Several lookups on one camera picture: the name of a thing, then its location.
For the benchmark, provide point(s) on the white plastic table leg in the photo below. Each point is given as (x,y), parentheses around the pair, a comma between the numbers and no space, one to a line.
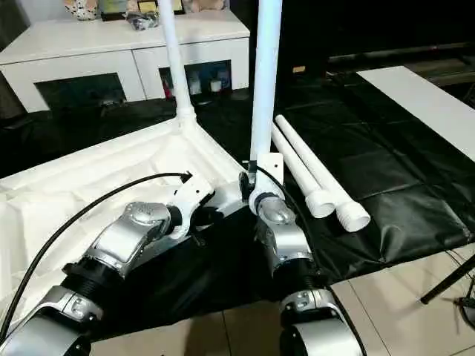
(176,66)
(326,174)
(265,74)
(297,155)

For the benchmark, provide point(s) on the white plastic table top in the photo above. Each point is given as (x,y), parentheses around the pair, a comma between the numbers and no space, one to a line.
(92,163)

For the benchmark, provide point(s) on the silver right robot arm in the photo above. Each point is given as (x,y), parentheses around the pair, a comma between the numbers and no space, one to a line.
(285,237)

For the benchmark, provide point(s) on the white cup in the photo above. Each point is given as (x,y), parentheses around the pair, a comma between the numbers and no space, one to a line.
(215,86)

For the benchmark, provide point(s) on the black work mat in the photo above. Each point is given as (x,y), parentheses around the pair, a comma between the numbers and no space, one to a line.
(371,167)

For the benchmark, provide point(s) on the white jar red label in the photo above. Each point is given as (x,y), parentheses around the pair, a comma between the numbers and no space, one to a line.
(167,89)

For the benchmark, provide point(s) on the small yellow box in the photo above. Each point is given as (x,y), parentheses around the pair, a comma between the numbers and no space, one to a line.
(298,69)

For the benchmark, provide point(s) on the beige plush bear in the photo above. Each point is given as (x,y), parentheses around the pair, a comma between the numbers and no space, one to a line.
(196,5)

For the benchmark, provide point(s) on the gold trophy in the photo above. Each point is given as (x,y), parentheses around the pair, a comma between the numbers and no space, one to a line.
(177,6)
(147,5)

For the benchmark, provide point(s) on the grey tangled bundle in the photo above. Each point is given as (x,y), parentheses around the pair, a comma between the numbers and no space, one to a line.
(143,21)

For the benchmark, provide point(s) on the white side table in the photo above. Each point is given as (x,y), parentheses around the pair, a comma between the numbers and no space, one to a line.
(426,100)

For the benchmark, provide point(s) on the white sideboard cabinet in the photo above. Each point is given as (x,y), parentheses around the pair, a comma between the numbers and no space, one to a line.
(92,48)

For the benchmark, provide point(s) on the dark low bench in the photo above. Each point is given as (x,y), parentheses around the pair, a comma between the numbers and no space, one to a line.
(408,55)

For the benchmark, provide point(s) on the black tripod base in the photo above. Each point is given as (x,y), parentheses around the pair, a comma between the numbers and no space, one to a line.
(467,308)

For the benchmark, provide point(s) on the grey curtain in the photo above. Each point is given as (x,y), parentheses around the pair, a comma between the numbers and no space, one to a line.
(11,22)

